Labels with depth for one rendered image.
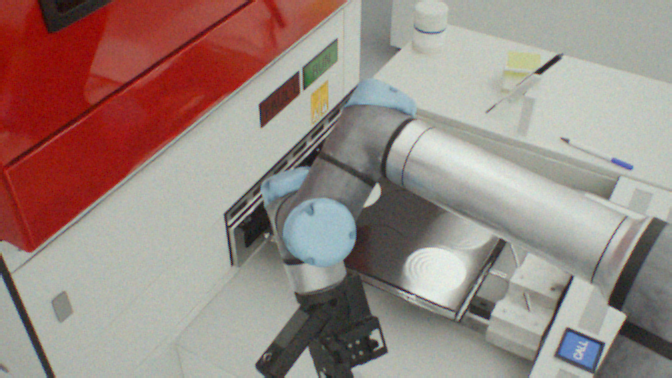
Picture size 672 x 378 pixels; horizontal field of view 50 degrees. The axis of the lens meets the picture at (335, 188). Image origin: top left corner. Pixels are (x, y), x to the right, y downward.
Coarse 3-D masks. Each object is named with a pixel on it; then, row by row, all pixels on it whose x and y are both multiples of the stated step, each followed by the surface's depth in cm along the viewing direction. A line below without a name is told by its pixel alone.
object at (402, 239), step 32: (384, 192) 133; (384, 224) 127; (416, 224) 127; (448, 224) 127; (352, 256) 121; (384, 256) 121; (416, 256) 121; (448, 256) 121; (480, 256) 121; (416, 288) 116; (448, 288) 116
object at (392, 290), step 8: (272, 240) 124; (352, 272) 118; (360, 272) 118; (368, 280) 117; (376, 280) 116; (384, 288) 116; (392, 288) 115; (400, 296) 115; (408, 296) 114; (416, 296) 114; (416, 304) 114; (424, 304) 113; (432, 304) 113; (432, 312) 113; (440, 312) 112; (448, 312) 112
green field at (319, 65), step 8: (336, 48) 132; (320, 56) 128; (328, 56) 131; (336, 56) 133; (312, 64) 126; (320, 64) 129; (328, 64) 132; (312, 72) 127; (320, 72) 130; (312, 80) 128
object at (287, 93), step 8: (296, 80) 123; (288, 88) 122; (296, 88) 124; (280, 96) 120; (288, 96) 123; (264, 104) 117; (272, 104) 119; (280, 104) 121; (264, 112) 117; (272, 112) 120; (264, 120) 118
